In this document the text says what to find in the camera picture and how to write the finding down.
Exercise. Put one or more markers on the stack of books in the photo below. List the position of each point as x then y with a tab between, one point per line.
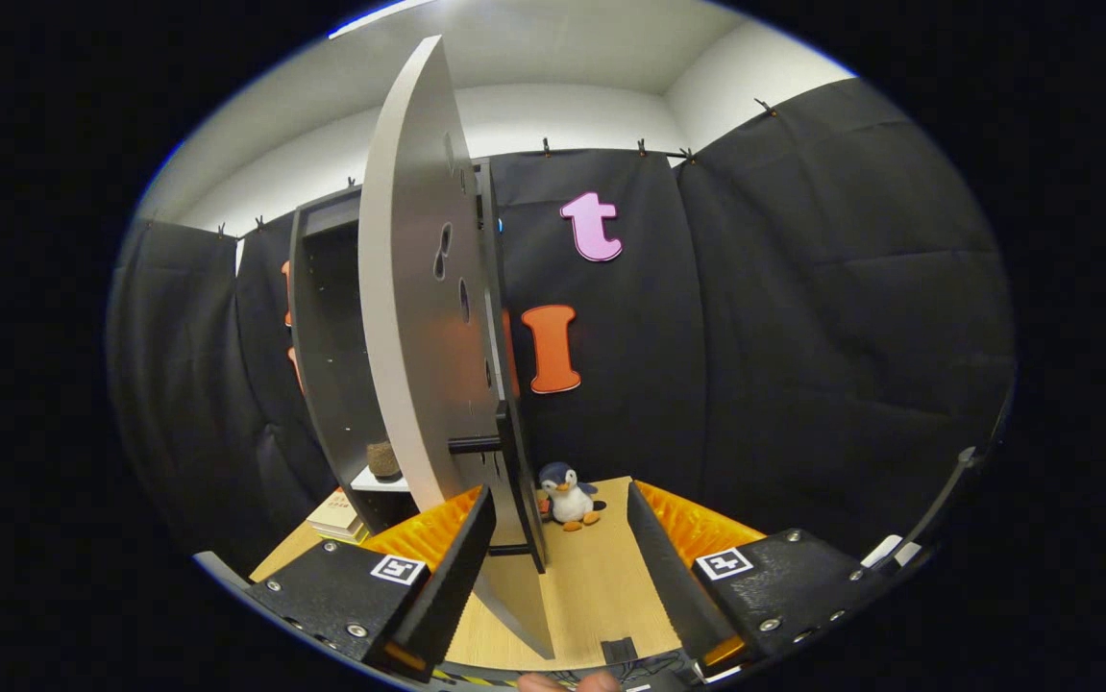
336	514

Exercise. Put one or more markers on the black backdrop cloth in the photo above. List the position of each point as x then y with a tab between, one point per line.
802	336

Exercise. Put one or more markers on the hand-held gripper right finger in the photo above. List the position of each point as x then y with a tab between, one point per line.
673	577

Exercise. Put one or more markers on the plush penguin toy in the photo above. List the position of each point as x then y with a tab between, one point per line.
567	500

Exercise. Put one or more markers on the row of black cloth clips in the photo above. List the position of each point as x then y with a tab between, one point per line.
546	147

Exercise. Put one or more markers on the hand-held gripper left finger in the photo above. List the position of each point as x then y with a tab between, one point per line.
452	577

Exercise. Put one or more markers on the brown fuzzy shoe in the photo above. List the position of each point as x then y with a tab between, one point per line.
384	459

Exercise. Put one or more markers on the grey shoe cabinet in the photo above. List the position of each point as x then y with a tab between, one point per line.
322	317

